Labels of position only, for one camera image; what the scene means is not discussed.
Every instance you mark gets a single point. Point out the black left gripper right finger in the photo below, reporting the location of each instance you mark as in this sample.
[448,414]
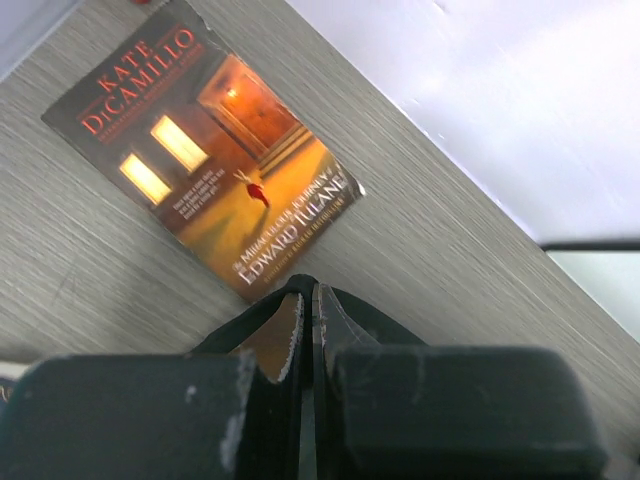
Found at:
[401,411]

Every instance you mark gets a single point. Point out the black t shirt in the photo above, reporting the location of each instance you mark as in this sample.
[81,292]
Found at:
[375,322]

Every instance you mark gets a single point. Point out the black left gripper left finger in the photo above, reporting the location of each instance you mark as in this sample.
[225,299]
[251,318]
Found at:
[227,413]

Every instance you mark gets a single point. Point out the orange brown cover book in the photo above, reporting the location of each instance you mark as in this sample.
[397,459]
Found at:
[187,130]

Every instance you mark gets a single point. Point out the small whiteboard with red writing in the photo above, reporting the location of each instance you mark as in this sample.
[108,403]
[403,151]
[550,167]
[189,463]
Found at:
[608,271]

